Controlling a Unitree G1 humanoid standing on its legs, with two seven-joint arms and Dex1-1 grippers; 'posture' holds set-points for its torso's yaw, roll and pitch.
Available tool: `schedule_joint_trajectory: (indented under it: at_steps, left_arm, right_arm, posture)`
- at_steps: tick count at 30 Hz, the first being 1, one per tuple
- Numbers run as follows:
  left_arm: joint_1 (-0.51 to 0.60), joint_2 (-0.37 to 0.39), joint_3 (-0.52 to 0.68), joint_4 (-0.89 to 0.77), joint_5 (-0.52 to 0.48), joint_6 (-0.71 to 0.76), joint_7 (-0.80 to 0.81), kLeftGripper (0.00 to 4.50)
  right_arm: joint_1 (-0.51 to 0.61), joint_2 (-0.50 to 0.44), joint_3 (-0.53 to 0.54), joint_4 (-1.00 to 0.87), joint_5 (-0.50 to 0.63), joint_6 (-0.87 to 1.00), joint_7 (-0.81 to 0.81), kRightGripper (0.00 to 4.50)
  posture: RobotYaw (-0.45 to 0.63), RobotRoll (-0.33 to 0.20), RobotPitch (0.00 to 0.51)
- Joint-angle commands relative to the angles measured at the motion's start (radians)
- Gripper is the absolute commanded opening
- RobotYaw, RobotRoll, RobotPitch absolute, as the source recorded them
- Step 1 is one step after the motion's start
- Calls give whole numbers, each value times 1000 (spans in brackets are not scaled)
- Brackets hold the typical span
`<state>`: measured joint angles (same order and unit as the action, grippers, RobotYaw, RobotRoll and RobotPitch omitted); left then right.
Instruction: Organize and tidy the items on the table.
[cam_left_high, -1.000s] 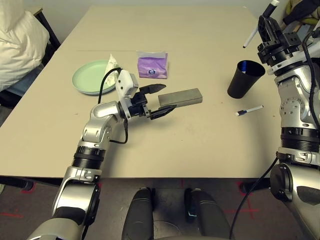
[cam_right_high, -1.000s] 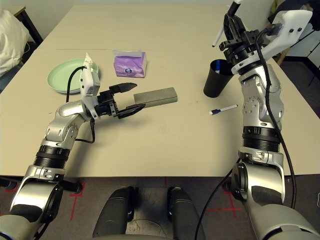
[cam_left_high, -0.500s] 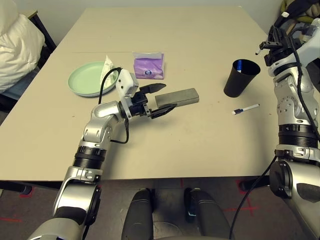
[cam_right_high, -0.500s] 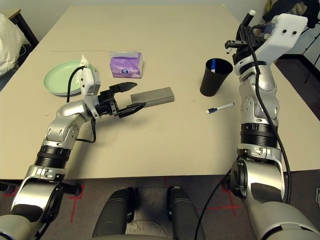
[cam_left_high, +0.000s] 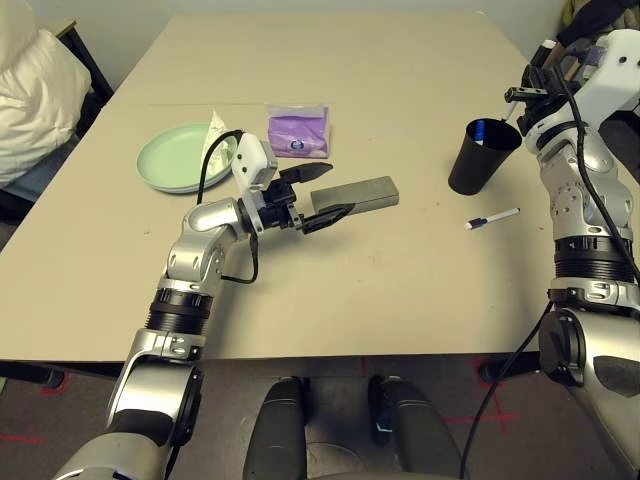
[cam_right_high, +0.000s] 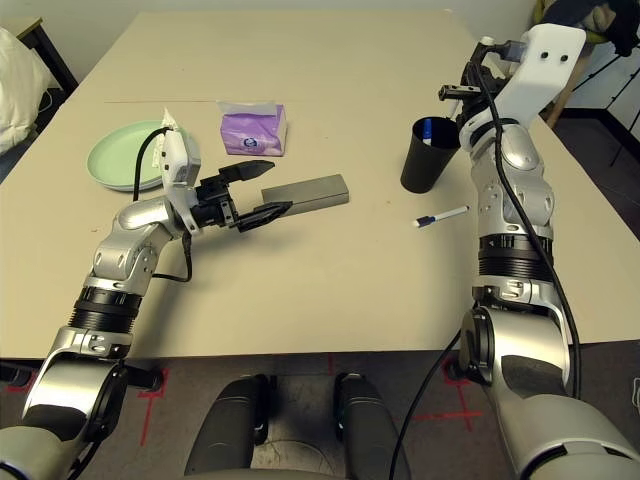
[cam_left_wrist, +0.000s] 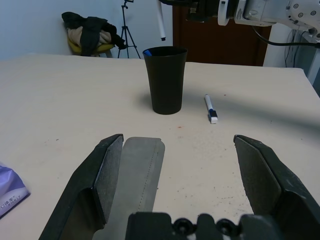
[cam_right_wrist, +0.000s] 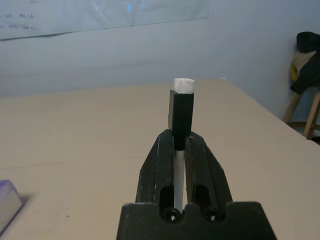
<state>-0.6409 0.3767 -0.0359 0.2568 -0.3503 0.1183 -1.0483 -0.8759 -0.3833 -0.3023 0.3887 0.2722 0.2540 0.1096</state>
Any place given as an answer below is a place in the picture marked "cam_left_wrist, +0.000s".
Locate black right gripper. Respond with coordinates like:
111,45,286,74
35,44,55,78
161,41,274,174
158,0,221,24

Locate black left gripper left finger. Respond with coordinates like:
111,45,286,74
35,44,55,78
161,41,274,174
37,133,125,240

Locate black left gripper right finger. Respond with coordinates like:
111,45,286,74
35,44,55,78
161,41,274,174
232,134,320,240

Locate white marker black cap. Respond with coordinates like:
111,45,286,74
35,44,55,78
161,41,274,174
155,0,168,42

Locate grey glasses case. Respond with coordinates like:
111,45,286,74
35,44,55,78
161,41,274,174
94,135,168,240

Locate white marker blue band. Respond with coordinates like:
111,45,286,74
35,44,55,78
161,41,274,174
203,93,219,125

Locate black tripod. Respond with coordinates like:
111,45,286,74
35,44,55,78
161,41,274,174
116,0,143,60

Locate purple tissue pack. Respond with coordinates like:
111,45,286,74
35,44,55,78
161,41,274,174
0,160,33,219

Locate black plastic cup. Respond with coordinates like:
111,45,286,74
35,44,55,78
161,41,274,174
142,45,189,116

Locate wooden stool yellow seat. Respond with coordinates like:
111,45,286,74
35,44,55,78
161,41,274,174
66,36,116,59

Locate dark clothes pile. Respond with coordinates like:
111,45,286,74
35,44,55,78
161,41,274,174
60,10,126,58

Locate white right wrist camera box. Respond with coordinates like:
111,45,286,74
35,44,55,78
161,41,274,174
217,0,248,27

